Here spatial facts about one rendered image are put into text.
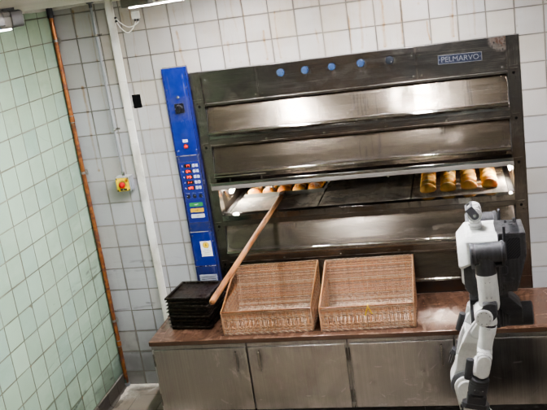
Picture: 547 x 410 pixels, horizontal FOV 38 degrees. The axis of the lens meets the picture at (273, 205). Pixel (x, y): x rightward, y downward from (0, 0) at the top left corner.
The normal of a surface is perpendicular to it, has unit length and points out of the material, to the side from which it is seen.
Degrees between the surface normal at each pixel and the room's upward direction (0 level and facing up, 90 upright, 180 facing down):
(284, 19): 90
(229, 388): 90
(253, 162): 70
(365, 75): 90
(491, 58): 90
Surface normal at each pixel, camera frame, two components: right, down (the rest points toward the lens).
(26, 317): 0.97, -0.07
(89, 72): -0.20, 0.29
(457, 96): -0.23, -0.06
